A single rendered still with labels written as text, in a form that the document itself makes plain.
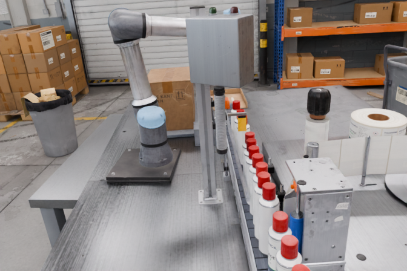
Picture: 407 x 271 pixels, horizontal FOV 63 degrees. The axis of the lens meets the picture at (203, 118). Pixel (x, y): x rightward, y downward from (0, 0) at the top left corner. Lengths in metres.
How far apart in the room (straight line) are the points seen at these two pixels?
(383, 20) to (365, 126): 3.89
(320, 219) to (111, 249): 0.63
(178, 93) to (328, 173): 1.05
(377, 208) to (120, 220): 0.83
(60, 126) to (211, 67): 2.80
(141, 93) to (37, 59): 3.33
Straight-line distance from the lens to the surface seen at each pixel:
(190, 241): 1.09
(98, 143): 1.81
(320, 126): 1.29
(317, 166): 0.84
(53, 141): 3.68
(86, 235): 1.20
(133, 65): 1.46
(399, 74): 3.46
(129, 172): 1.43
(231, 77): 0.93
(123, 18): 1.32
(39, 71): 4.77
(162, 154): 1.43
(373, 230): 1.11
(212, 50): 0.94
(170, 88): 1.69
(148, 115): 1.38
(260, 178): 0.89
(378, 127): 1.40
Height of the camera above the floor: 1.56
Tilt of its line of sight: 22 degrees down
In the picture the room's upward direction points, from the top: 4 degrees counter-clockwise
